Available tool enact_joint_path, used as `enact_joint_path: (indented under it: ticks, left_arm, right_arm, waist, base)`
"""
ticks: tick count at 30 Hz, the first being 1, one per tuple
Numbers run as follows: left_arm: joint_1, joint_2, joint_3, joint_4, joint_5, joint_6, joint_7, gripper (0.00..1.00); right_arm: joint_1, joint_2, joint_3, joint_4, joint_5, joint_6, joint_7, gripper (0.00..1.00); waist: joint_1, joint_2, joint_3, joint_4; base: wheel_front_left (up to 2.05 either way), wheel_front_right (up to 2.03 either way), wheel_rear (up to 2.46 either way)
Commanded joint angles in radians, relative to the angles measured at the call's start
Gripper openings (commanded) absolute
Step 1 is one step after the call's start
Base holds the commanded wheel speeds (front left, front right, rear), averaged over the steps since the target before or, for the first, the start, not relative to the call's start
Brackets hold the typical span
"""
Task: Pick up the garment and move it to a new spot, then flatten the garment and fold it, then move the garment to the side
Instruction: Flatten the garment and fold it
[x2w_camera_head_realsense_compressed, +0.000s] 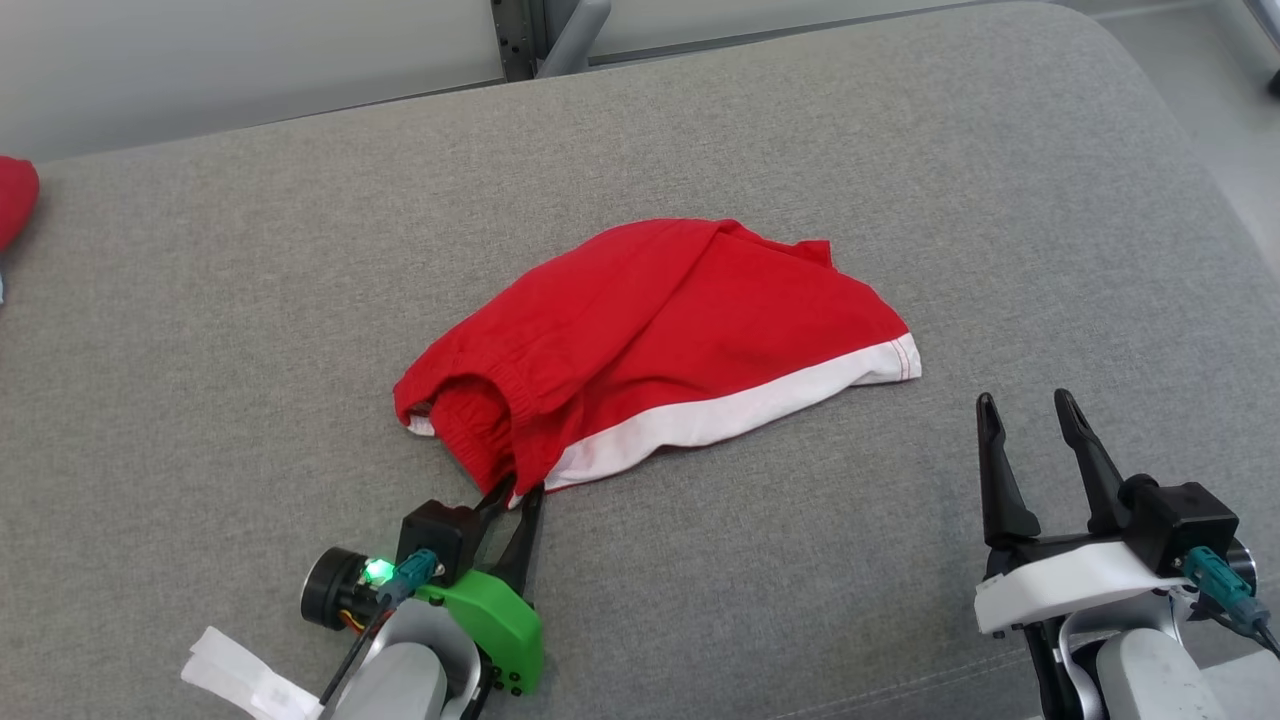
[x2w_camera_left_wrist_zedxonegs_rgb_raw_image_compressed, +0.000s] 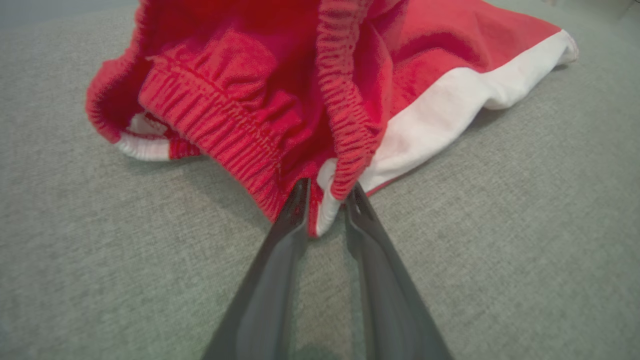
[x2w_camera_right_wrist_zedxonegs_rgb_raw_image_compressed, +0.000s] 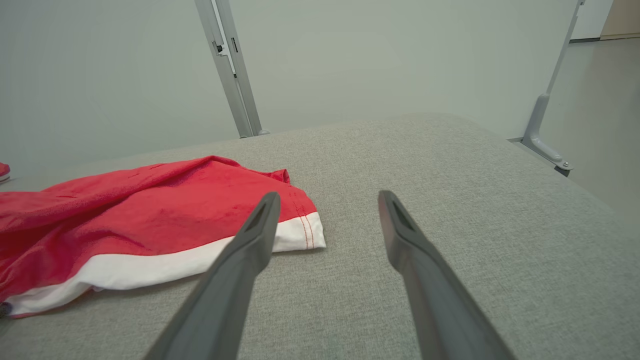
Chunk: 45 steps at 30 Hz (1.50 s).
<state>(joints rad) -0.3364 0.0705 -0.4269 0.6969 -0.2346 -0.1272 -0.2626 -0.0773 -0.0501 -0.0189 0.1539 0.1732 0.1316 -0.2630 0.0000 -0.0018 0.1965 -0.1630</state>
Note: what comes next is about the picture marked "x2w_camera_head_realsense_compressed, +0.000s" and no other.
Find white fabric strip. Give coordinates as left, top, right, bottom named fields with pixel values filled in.
left=181, top=626, right=326, bottom=720

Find teal camera connector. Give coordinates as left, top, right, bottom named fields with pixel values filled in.
left=1183, top=546, right=1273, bottom=633
left=378, top=548, right=442, bottom=608

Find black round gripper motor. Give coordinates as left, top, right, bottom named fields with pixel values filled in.
left=300, top=547, right=396, bottom=632
left=1225, top=540, right=1259, bottom=601

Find teal right camera connector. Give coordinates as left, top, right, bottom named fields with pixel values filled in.
left=1183, top=546, right=1273, bottom=633

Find black round right gripper motor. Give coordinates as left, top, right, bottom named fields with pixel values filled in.
left=1225, top=540, right=1259, bottom=601

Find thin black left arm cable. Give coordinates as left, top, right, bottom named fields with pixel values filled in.
left=318, top=598, right=393, bottom=707

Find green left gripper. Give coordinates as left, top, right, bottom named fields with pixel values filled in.
left=415, top=478, right=547, bottom=698

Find black round left gripper motor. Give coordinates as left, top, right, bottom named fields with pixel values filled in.
left=300, top=547, right=396, bottom=632

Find red shorts with white hem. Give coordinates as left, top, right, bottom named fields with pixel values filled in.
left=393, top=217, right=923, bottom=498

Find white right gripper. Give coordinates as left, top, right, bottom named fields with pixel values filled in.
left=975, top=388, right=1196, bottom=641

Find grey metal partition post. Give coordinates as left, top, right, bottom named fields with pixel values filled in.
left=1243, top=0, right=1280, bottom=56
left=490, top=0, right=613, bottom=83

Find teal left camera connector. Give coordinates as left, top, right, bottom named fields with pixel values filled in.
left=378, top=548, right=442, bottom=608

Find red basketball jersey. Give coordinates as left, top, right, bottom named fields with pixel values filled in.
left=0, top=155, right=41, bottom=253

